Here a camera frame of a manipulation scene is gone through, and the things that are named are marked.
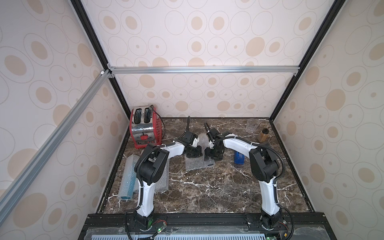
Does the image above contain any stack of bubble wrap sheets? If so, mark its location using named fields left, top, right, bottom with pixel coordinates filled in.
left=185, top=133, right=216, bottom=172

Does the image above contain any blue tape dispenser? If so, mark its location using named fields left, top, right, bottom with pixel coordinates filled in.
left=234, top=151, right=245, bottom=165

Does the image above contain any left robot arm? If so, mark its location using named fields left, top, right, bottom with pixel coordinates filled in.
left=135, top=131, right=202, bottom=218

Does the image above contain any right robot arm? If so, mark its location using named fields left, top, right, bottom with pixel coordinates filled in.
left=205, top=123, right=285, bottom=230

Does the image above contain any clear drinking glass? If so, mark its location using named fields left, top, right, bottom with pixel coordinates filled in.
left=246, top=119, right=260, bottom=134

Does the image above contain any red and chrome toaster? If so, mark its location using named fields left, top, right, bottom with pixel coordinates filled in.
left=129, top=105, right=163, bottom=149

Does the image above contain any brown spice jar black lid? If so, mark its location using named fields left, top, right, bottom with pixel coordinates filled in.
left=257, top=128, right=269, bottom=143

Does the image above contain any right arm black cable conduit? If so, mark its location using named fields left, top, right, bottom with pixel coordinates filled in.
left=203, top=121, right=295, bottom=240

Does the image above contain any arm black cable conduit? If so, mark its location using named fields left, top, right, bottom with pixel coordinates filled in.
left=203, top=121, right=295, bottom=240
left=134, top=116, right=192, bottom=211

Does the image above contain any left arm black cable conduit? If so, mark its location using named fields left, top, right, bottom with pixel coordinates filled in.
left=134, top=116, right=192, bottom=211

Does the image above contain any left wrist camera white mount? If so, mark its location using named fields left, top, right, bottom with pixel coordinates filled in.
left=192, top=138, right=199, bottom=148

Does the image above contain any black toaster power cord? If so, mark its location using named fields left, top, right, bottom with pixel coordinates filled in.
left=149, top=104, right=167, bottom=140

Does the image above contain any horizontal aluminium frame bar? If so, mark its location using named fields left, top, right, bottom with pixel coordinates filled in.
left=110, top=66, right=300, bottom=75

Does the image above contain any diagonal aluminium frame bar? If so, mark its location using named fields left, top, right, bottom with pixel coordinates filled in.
left=1, top=69, right=112, bottom=225

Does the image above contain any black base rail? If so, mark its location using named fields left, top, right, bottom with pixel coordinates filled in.
left=78, top=212, right=336, bottom=240

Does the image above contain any black left frame post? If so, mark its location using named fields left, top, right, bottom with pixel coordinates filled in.
left=70, top=0, right=131, bottom=118

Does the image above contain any black frame post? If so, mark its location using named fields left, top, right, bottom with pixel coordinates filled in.
left=70, top=0, right=131, bottom=118
left=269, top=0, right=346, bottom=123

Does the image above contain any black right frame post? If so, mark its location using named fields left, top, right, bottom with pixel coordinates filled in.
left=269, top=0, right=346, bottom=123

